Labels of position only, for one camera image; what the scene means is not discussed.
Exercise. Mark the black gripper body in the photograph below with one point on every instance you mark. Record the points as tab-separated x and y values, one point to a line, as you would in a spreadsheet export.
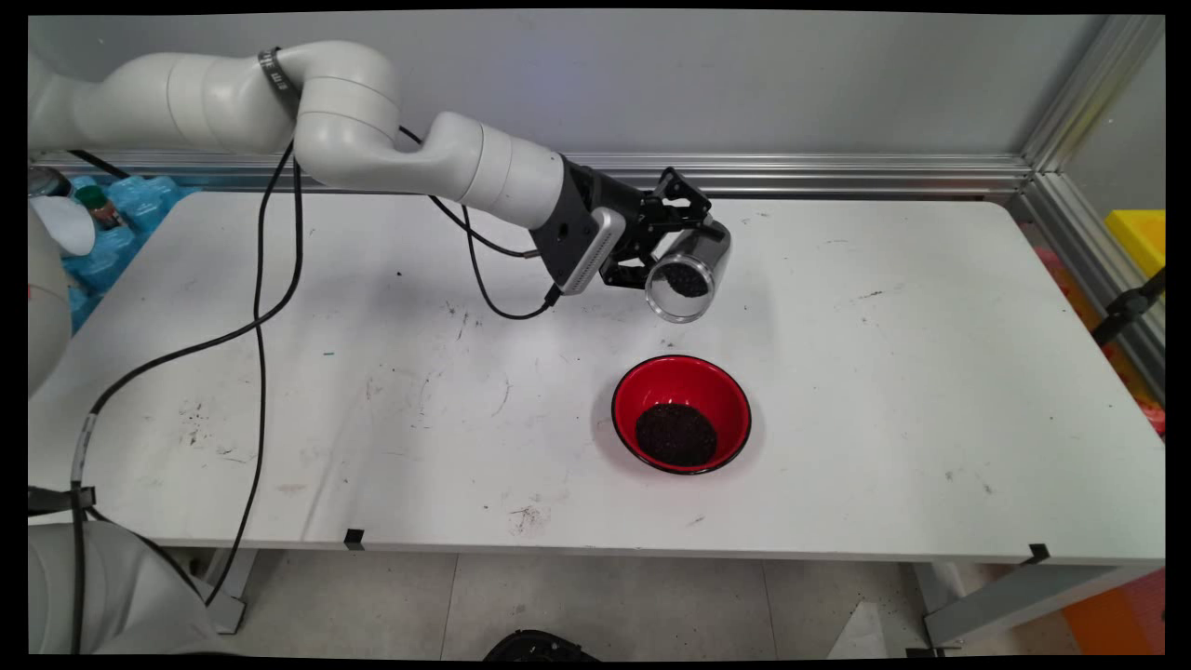
622	200

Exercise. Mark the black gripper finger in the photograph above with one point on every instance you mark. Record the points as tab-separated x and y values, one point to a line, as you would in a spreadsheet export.
675	195
628	270

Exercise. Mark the clear plastic jar with seeds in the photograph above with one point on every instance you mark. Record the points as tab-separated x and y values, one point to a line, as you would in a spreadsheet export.
684	279

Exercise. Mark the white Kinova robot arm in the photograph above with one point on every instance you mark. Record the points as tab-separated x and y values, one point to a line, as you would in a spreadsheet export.
354	112

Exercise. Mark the red bowl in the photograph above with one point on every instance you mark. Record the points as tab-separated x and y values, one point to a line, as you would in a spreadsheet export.
684	381

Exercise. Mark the black seed pile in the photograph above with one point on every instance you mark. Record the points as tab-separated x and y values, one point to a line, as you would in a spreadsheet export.
676	435

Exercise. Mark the pink block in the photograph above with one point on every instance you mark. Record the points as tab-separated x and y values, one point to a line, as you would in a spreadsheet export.
1051	265

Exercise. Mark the black table edge clip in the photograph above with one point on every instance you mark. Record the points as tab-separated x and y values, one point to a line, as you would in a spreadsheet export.
354	539
1039	554

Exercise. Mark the black round floor object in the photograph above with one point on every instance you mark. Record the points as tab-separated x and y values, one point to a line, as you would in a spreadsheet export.
540	647

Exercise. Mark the yellow storage box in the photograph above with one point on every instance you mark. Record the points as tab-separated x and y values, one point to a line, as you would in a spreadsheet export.
1140	237

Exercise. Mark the grey metal table leg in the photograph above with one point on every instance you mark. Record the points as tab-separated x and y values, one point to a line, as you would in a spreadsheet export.
233	577
1005	600

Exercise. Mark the small bottle green cap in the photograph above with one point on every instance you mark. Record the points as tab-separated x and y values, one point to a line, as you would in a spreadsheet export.
91	197

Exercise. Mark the white plastic container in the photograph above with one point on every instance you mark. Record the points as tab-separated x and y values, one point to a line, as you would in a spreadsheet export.
65	228

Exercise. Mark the glass jar metal lid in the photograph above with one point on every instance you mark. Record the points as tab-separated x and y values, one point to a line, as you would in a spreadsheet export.
46	181

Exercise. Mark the orange floor box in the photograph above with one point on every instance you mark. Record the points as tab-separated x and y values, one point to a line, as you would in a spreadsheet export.
1117	614

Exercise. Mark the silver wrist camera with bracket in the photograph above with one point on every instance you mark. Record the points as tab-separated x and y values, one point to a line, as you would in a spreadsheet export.
595	247

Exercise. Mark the long aluminium frame rail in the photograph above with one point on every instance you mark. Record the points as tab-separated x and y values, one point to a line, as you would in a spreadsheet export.
837	172

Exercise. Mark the short aluminium frame rail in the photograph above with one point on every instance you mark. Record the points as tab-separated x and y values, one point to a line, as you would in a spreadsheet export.
1070	233

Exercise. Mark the aluminium frame corner post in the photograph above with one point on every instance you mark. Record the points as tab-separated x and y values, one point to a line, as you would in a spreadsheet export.
1089	93

